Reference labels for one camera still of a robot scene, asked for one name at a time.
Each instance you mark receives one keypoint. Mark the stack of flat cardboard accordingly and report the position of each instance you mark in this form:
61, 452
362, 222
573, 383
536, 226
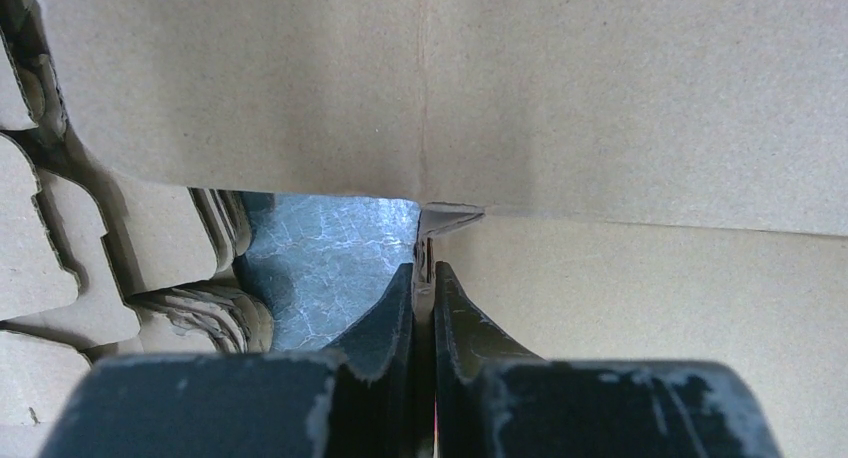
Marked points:
103, 252

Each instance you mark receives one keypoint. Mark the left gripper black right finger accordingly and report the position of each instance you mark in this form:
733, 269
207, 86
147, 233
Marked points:
496, 398

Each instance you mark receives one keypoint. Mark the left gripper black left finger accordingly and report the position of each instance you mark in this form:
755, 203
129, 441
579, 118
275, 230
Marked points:
351, 398

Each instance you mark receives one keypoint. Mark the cardboard box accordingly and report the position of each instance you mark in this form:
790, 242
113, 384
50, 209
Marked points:
652, 178

